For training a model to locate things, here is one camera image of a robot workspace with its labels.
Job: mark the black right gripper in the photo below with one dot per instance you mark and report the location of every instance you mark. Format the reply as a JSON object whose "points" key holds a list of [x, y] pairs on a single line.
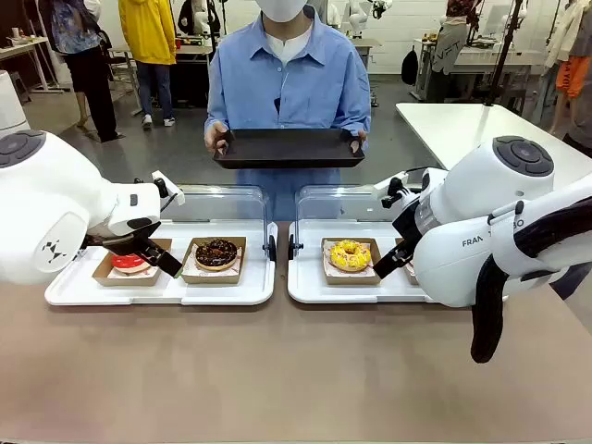
{"points": [[409, 222]]}

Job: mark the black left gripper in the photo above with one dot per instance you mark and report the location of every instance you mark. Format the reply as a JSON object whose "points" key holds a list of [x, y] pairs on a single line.
{"points": [[115, 242]]}

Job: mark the white printed paper liner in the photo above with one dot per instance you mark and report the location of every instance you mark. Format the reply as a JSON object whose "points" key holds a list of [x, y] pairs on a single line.
{"points": [[327, 270], [189, 270], [148, 273]]}

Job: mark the red glazed donut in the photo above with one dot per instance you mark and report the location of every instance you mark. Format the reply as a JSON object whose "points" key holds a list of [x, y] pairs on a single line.
{"points": [[125, 263], [134, 281]]}

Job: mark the chocolate sprinkle donut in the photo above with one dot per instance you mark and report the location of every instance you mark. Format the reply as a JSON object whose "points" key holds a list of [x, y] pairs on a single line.
{"points": [[215, 254]]}

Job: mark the chocolate sprinkled donut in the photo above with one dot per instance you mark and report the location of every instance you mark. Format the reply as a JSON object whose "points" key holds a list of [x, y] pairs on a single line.
{"points": [[213, 279]]}

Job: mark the black serving tray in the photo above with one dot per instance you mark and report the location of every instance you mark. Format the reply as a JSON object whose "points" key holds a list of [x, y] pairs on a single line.
{"points": [[287, 148]]}

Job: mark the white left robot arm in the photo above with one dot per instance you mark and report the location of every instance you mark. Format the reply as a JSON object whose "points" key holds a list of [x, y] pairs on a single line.
{"points": [[46, 194]]}

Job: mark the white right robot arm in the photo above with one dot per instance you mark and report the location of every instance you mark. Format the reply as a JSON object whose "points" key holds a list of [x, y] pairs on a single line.
{"points": [[462, 259]]}

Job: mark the blue-sleeved left forearm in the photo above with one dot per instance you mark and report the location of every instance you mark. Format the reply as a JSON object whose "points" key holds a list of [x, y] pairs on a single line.
{"points": [[361, 113]]}

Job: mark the blue-sleeved right forearm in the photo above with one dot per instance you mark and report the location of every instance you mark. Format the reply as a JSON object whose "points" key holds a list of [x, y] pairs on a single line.
{"points": [[215, 111]]}

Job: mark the yellow glazed donut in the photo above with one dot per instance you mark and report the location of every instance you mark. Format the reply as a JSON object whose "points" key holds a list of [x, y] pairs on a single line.
{"points": [[349, 256], [351, 279]]}

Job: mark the person in patterned shirt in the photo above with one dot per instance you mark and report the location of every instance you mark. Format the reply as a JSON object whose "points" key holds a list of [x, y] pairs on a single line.
{"points": [[92, 83]]}

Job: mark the person in blue shirt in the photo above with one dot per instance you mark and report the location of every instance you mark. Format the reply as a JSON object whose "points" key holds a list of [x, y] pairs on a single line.
{"points": [[300, 78]]}

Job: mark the person in yellow jacket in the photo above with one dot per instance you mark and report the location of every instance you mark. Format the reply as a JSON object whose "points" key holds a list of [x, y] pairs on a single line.
{"points": [[148, 32]]}

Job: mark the person's left hand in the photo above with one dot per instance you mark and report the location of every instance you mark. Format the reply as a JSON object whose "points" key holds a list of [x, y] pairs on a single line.
{"points": [[361, 145]]}

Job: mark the person's right hand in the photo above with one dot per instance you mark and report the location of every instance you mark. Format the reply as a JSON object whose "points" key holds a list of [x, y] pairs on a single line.
{"points": [[213, 139]]}

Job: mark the white plastic display tray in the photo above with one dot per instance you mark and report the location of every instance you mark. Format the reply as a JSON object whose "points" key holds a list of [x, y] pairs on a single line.
{"points": [[222, 296], [305, 287]]}

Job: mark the clear plastic display lid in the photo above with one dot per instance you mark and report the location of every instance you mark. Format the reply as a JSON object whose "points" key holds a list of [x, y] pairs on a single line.
{"points": [[333, 203], [222, 203]]}

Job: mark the black lid hinge knob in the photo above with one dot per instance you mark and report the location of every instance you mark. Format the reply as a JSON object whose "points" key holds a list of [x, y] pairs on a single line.
{"points": [[271, 249], [292, 247]]}

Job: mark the white side table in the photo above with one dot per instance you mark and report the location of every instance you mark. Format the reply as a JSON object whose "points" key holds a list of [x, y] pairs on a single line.
{"points": [[439, 125]]}

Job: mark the dark grey fabric cover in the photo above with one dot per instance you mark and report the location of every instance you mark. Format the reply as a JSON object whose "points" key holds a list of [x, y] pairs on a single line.
{"points": [[573, 282]]}

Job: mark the black hanging backpack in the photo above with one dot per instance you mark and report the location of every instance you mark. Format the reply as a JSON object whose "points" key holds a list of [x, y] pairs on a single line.
{"points": [[410, 67]]}

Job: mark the black background workbench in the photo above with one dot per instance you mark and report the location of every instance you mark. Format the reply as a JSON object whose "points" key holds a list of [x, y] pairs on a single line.
{"points": [[189, 57]]}

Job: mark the white air purifier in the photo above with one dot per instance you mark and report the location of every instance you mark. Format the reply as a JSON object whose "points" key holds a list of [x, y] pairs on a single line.
{"points": [[11, 102]]}

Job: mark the black stand pole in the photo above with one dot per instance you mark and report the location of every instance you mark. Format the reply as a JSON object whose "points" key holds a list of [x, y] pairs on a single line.
{"points": [[501, 60]]}

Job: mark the white background table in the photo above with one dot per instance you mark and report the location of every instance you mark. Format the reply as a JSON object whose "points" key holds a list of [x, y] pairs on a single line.
{"points": [[23, 46]]}

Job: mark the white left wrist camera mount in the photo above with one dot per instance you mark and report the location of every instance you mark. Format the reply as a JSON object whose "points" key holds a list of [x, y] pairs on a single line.
{"points": [[173, 194]]}

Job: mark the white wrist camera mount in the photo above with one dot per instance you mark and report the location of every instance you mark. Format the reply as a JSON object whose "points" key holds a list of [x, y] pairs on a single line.
{"points": [[173, 194], [388, 182]]}

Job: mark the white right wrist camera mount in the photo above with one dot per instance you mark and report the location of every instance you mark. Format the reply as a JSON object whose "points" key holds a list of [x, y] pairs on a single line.
{"points": [[388, 182]]}

